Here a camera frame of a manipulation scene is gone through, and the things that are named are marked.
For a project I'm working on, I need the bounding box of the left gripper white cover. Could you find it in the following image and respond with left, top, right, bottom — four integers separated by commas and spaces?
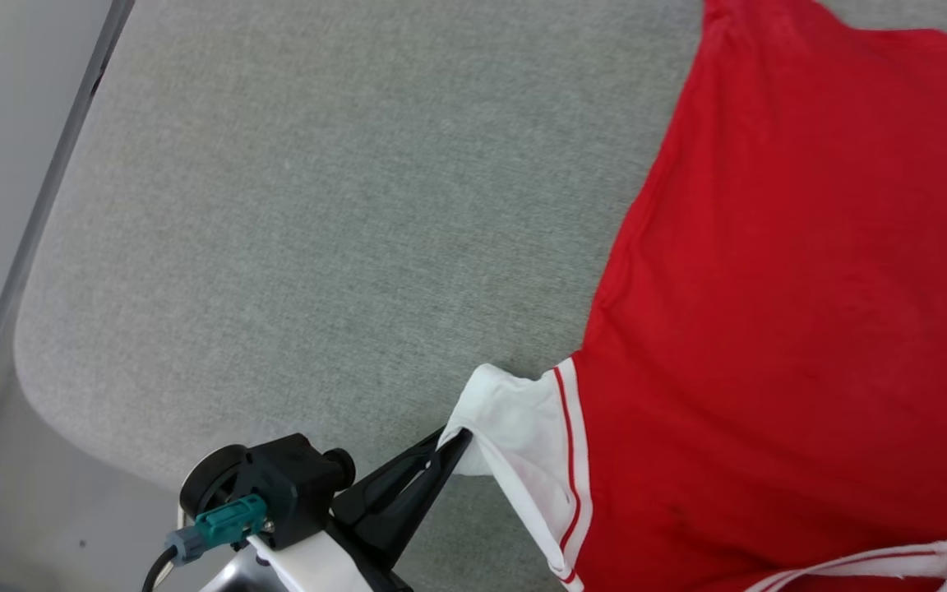
260, 428, 474, 592

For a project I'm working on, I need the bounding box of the red white jersey shirt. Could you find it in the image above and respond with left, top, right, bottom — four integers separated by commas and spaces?
438, 0, 947, 592

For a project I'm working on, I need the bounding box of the teal cable connector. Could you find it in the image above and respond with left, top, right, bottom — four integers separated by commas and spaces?
165, 493, 268, 567

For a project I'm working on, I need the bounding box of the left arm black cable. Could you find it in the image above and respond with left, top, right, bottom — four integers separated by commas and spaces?
142, 547, 180, 592

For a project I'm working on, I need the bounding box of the grey metal floor rail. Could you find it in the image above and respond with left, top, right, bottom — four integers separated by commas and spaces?
0, 0, 136, 465

